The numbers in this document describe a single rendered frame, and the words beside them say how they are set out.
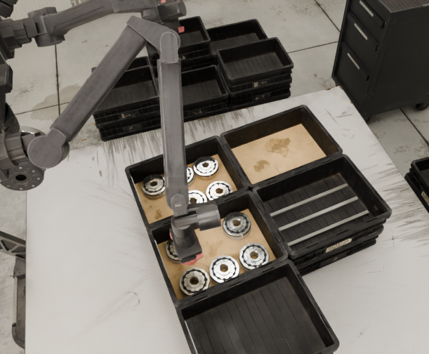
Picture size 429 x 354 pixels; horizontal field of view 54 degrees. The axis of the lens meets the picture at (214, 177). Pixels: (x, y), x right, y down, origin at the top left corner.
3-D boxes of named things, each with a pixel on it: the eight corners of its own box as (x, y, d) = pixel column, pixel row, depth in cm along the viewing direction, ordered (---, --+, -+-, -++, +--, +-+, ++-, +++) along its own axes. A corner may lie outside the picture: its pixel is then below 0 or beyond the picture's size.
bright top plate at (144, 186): (147, 199, 161) (147, 198, 161) (137, 181, 167) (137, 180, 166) (171, 187, 164) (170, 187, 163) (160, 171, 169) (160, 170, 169)
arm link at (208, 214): (168, 188, 112) (169, 195, 104) (209, 180, 114) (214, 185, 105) (177, 230, 115) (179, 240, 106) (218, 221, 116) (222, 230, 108)
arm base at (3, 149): (4, 156, 107) (-21, 123, 97) (36, 149, 108) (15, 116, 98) (3, 182, 102) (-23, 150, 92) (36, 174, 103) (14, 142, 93)
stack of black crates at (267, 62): (231, 133, 275) (229, 80, 240) (219, 103, 293) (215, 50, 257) (288, 119, 280) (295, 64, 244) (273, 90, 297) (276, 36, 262)
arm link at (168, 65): (154, 38, 106) (155, 31, 95) (177, 38, 107) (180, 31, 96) (166, 204, 114) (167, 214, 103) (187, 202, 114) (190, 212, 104)
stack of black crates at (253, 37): (215, 95, 299) (212, 55, 272) (205, 69, 317) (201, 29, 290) (269, 82, 303) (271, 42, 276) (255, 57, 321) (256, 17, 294)
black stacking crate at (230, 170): (152, 244, 155) (146, 229, 146) (130, 185, 172) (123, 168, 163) (249, 206, 162) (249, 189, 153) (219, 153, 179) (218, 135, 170)
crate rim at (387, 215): (290, 260, 137) (290, 257, 135) (250, 192, 154) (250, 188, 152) (392, 216, 144) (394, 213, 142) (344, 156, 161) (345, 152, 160)
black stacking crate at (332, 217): (288, 272, 145) (290, 257, 136) (251, 206, 162) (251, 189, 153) (385, 230, 152) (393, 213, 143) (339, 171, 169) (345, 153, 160)
